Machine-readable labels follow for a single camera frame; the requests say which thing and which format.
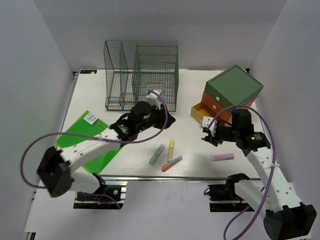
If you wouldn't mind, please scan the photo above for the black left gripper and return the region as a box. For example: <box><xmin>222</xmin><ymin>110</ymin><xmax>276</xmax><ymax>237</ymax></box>
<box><xmin>137</xmin><ymin>102</ymin><xmax>176</xmax><ymax>133</ymax></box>

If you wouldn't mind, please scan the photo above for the purple chunky highlighter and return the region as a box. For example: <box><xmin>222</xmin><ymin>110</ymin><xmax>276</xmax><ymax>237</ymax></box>
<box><xmin>210</xmin><ymin>153</ymin><xmax>235</xmax><ymax>162</ymax></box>

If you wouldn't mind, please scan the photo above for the green plastic folder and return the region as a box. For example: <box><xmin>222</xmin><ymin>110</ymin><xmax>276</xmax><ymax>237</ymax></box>
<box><xmin>56</xmin><ymin>110</ymin><xmax>121</xmax><ymax>174</ymax></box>

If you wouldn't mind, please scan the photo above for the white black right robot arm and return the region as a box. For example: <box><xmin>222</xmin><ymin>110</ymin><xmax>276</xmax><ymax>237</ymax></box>
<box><xmin>201</xmin><ymin>107</ymin><xmax>317</xmax><ymax>240</ymax></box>

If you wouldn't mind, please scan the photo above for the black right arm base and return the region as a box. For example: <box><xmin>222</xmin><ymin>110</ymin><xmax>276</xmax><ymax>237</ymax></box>
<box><xmin>203</xmin><ymin>173</ymin><xmax>254</xmax><ymax>213</ymax></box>

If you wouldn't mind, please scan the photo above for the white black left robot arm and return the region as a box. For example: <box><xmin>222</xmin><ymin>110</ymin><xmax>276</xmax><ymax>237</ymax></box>
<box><xmin>37</xmin><ymin>101</ymin><xmax>176</xmax><ymax>200</ymax></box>

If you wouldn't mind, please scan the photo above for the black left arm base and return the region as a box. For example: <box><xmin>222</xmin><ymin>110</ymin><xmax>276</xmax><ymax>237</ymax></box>
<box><xmin>73</xmin><ymin>173</ymin><xmax>126</xmax><ymax>210</ymax></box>

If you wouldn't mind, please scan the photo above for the yellow chunky highlighter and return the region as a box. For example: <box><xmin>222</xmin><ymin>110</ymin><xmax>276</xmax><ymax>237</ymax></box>
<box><xmin>167</xmin><ymin>140</ymin><xmax>175</xmax><ymax>163</ymax></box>

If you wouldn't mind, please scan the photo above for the green chunky highlighter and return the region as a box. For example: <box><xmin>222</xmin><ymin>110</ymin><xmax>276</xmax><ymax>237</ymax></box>
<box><xmin>148</xmin><ymin>144</ymin><xmax>165</xmax><ymax>166</ymax></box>

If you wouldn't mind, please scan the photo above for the orange chunky highlighter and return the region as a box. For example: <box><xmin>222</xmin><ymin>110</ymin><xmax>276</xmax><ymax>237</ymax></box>
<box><xmin>161</xmin><ymin>155</ymin><xmax>183</xmax><ymax>172</ymax></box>

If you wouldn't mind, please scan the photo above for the green top drawer box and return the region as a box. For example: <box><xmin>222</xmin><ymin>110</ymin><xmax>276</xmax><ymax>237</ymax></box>
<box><xmin>204</xmin><ymin>65</ymin><xmax>264</xmax><ymax>108</ymax></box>

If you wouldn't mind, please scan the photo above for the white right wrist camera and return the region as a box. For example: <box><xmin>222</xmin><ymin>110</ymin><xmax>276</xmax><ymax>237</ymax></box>
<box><xmin>201</xmin><ymin>116</ymin><xmax>218</xmax><ymax>137</ymax></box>

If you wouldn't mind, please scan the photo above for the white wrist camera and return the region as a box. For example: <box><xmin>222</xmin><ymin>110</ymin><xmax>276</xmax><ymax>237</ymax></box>
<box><xmin>145</xmin><ymin>89</ymin><xmax>164</xmax><ymax>110</ymax></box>
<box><xmin>201</xmin><ymin>116</ymin><xmax>218</xmax><ymax>137</ymax></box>

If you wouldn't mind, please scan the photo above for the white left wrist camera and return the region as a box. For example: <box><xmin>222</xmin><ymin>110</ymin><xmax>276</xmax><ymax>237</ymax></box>
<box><xmin>145</xmin><ymin>89</ymin><xmax>164</xmax><ymax>110</ymax></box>

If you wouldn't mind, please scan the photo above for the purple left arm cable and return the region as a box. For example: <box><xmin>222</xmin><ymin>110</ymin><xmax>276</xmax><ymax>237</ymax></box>
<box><xmin>19</xmin><ymin>89</ymin><xmax>169</xmax><ymax>189</ymax></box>

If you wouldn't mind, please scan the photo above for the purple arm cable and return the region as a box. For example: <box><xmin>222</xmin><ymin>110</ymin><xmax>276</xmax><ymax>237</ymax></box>
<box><xmin>208</xmin><ymin>104</ymin><xmax>276</xmax><ymax>240</ymax></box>
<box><xmin>19</xmin><ymin>89</ymin><xmax>169</xmax><ymax>189</ymax></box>

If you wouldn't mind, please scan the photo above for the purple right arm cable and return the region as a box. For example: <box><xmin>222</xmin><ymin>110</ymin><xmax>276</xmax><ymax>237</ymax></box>
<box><xmin>208</xmin><ymin>104</ymin><xmax>276</xmax><ymax>240</ymax></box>

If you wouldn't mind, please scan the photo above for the green wire mesh organizer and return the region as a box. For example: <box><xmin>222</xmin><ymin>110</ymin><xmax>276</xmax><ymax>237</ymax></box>
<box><xmin>103</xmin><ymin>40</ymin><xmax>179</xmax><ymax>112</ymax></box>

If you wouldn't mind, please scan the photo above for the aluminium table edge rail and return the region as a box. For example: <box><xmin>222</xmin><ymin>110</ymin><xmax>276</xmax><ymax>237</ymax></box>
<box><xmin>44</xmin><ymin>172</ymin><xmax>285</xmax><ymax>183</ymax></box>

